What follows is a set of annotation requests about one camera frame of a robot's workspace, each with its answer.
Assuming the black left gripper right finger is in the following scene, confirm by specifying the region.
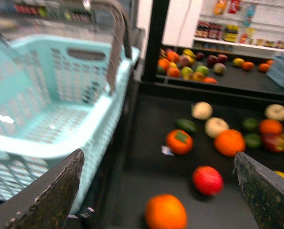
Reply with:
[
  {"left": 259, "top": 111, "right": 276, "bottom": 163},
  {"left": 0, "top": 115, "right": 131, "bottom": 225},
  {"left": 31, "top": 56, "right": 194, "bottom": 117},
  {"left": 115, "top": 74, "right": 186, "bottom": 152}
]
[{"left": 233, "top": 152, "right": 284, "bottom": 229}]

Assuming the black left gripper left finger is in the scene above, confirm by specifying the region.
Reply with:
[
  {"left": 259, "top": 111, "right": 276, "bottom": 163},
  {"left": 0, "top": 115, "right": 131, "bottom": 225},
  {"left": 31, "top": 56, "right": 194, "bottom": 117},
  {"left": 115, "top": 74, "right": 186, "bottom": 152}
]
[{"left": 3, "top": 149, "right": 85, "bottom": 229}]

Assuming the yellow lemon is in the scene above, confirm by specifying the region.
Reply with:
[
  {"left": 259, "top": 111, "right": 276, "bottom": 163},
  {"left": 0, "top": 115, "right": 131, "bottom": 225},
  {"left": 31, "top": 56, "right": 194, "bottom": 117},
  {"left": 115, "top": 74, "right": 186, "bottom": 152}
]
[{"left": 273, "top": 170, "right": 284, "bottom": 183}]

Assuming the light blue shopping basket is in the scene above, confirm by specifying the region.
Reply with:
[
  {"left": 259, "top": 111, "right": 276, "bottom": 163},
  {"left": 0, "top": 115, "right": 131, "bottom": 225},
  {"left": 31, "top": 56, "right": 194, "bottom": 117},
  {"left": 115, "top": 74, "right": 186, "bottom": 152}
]
[{"left": 0, "top": 35, "right": 140, "bottom": 213}]

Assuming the grey basket handle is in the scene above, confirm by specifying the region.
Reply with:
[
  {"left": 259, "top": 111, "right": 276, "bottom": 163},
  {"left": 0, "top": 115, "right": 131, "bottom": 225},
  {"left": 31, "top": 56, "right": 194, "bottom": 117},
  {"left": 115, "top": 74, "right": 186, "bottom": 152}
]
[{"left": 82, "top": 0, "right": 132, "bottom": 94}]

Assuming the orange back shelf right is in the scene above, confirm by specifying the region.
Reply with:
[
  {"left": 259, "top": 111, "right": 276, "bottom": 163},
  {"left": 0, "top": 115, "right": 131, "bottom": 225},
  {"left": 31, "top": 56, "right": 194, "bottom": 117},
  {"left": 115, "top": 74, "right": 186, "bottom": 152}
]
[{"left": 258, "top": 63, "right": 271, "bottom": 73}]

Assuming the orange shelf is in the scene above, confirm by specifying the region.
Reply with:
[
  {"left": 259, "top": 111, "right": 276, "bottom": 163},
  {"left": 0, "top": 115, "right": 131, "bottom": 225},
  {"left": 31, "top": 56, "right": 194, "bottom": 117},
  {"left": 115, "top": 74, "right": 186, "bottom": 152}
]
[
  {"left": 258, "top": 63, "right": 271, "bottom": 73},
  {"left": 241, "top": 62, "right": 255, "bottom": 72}
]

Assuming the orange back shelf left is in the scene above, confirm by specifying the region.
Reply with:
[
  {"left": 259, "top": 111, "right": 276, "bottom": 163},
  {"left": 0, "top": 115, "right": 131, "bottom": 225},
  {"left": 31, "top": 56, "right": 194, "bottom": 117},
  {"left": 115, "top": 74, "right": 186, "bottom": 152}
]
[{"left": 241, "top": 62, "right": 255, "bottom": 72}]

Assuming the peach back shelf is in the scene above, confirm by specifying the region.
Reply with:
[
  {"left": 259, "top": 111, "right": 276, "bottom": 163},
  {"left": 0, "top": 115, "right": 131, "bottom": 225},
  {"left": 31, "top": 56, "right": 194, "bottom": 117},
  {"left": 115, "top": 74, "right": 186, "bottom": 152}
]
[{"left": 213, "top": 63, "right": 226, "bottom": 75}]

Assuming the yellow lemon back shelf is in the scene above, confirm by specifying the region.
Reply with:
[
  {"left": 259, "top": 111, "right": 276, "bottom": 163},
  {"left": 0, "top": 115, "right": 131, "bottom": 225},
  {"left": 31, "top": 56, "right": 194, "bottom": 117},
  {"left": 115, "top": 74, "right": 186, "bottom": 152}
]
[{"left": 233, "top": 58, "right": 245, "bottom": 68}]

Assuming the pile of fruit back shelf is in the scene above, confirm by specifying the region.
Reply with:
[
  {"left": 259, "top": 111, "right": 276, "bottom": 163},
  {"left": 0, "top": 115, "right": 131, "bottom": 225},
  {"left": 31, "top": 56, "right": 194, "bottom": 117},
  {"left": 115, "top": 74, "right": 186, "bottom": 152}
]
[{"left": 156, "top": 49, "right": 217, "bottom": 84}]

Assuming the white back product shelf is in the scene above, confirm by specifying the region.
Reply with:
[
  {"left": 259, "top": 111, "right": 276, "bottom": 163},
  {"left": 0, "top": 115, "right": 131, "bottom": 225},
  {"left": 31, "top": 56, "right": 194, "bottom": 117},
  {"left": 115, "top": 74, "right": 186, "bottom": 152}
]
[{"left": 192, "top": 0, "right": 284, "bottom": 53}]

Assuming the red yellow apple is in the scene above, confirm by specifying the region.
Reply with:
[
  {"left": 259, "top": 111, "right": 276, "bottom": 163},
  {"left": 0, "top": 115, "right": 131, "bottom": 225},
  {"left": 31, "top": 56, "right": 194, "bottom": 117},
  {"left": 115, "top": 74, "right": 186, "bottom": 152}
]
[{"left": 261, "top": 133, "right": 284, "bottom": 153}]

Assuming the green lime lower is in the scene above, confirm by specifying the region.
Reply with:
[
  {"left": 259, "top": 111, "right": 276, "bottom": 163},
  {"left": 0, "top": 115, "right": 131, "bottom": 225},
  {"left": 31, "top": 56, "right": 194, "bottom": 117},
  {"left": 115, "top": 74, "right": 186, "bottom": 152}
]
[{"left": 244, "top": 134, "right": 262, "bottom": 149}]

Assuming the green lime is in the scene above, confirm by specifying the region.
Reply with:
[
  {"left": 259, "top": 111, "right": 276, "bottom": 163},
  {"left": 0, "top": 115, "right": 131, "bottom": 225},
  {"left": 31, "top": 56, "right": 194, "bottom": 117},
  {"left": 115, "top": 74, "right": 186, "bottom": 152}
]
[
  {"left": 242, "top": 117, "right": 259, "bottom": 132},
  {"left": 244, "top": 134, "right": 262, "bottom": 149}
]

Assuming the red apple front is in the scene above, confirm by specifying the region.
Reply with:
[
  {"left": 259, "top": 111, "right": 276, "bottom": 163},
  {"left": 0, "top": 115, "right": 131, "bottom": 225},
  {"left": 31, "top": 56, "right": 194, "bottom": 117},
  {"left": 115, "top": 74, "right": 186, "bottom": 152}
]
[{"left": 192, "top": 166, "right": 224, "bottom": 196}]

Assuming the large orange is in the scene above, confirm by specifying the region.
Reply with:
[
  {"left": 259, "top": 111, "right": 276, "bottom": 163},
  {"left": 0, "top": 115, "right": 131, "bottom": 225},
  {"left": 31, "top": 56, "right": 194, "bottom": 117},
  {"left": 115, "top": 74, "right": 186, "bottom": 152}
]
[{"left": 213, "top": 129, "right": 246, "bottom": 157}]

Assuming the small orange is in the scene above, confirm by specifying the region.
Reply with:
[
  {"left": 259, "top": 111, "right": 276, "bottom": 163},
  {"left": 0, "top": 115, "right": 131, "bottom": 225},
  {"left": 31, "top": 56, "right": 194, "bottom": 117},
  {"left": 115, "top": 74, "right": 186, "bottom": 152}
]
[{"left": 259, "top": 119, "right": 284, "bottom": 134}]

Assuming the green lime upper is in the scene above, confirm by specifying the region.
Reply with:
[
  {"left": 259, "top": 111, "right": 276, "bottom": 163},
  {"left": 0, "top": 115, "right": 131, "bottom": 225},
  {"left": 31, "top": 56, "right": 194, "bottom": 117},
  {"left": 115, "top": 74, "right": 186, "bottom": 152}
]
[{"left": 242, "top": 117, "right": 259, "bottom": 132}]

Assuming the cream pear with stem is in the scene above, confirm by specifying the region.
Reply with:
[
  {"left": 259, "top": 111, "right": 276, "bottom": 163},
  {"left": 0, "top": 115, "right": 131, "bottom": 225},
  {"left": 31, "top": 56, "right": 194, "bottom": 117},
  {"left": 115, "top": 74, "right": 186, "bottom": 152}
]
[{"left": 264, "top": 104, "right": 284, "bottom": 121}]

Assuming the cream pear middle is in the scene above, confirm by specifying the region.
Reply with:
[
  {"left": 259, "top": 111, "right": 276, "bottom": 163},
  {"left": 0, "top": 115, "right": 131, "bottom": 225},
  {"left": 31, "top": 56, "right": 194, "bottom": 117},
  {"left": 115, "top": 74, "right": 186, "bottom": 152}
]
[{"left": 204, "top": 117, "right": 229, "bottom": 139}]

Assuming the orange persimmon with green leaf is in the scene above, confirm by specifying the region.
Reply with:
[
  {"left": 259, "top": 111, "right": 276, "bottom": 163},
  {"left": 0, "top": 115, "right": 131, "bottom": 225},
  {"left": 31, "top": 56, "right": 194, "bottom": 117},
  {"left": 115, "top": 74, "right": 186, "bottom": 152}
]
[{"left": 166, "top": 129, "right": 193, "bottom": 155}]

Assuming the green avocado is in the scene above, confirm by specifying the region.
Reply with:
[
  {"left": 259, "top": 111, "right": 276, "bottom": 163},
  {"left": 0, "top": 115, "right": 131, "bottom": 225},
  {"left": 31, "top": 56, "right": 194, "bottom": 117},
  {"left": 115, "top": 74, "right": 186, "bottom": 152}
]
[{"left": 175, "top": 118, "right": 197, "bottom": 135}]

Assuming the orange at front edge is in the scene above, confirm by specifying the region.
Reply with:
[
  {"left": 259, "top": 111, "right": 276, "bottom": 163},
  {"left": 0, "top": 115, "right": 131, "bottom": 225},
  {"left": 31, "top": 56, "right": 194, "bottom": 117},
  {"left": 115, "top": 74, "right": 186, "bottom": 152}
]
[{"left": 144, "top": 194, "right": 188, "bottom": 229}]

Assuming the cream pear left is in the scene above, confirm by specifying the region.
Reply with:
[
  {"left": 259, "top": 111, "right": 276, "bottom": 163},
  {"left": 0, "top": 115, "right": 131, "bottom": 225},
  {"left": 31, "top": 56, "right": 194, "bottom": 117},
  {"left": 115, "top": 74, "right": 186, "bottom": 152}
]
[{"left": 191, "top": 102, "right": 213, "bottom": 120}]

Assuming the white price tag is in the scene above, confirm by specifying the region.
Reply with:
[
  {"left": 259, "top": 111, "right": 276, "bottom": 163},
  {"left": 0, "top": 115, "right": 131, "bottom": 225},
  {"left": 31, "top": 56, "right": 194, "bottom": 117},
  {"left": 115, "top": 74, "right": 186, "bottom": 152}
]
[{"left": 161, "top": 146, "right": 174, "bottom": 156}]

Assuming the small blue basket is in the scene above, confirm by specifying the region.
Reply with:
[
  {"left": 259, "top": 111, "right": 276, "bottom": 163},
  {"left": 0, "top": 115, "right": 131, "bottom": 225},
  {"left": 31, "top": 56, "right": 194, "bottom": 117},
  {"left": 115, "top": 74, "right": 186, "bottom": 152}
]
[{"left": 266, "top": 55, "right": 284, "bottom": 88}]

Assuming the dark red apple back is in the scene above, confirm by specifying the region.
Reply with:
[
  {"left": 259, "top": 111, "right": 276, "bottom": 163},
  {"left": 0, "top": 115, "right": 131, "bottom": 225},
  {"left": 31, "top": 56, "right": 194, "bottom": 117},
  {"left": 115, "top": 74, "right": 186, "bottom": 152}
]
[{"left": 217, "top": 53, "right": 229, "bottom": 64}]

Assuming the small jars row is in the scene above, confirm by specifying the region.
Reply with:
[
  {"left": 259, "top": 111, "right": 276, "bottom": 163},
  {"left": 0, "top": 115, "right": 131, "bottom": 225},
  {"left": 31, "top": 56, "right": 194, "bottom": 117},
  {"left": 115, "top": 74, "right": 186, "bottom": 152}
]
[{"left": 254, "top": 39, "right": 284, "bottom": 49}]

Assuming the yellow label bottles row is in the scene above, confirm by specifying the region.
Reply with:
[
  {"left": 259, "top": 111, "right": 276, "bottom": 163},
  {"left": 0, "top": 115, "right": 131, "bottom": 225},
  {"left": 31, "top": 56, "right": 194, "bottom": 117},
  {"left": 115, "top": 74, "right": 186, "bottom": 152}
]
[{"left": 222, "top": 24, "right": 239, "bottom": 42}]

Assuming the dark sauce bottles row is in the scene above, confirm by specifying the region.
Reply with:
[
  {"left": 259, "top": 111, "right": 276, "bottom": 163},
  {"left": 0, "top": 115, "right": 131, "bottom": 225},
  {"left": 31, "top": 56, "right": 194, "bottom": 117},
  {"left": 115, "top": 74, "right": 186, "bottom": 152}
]
[{"left": 194, "top": 21, "right": 223, "bottom": 40}]

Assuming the blue snack bag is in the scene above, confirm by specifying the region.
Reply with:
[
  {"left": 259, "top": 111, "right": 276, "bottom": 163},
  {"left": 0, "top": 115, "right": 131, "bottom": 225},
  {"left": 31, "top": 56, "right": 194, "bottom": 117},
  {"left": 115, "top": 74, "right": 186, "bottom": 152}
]
[{"left": 243, "top": 4, "right": 256, "bottom": 27}]

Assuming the red snack bag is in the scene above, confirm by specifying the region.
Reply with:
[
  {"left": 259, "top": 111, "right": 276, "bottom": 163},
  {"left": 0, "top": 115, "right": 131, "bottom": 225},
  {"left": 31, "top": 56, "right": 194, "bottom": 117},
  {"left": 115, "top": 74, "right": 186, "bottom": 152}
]
[{"left": 228, "top": 0, "right": 242, "bottom": 14}]

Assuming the orange snack bag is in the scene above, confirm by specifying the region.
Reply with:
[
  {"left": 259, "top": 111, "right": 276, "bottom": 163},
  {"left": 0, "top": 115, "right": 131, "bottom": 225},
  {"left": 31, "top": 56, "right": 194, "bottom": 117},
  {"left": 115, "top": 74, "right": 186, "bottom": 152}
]
[{"left": 213, "top": 0, "right": 228, "bottom": 15}]

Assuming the black upright shelf post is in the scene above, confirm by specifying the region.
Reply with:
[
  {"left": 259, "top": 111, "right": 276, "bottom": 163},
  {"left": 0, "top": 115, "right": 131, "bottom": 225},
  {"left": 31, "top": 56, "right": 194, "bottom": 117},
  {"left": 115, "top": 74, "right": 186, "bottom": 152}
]
[{"left": 141, "top": 0, "right": 170, "bottom": 82}]

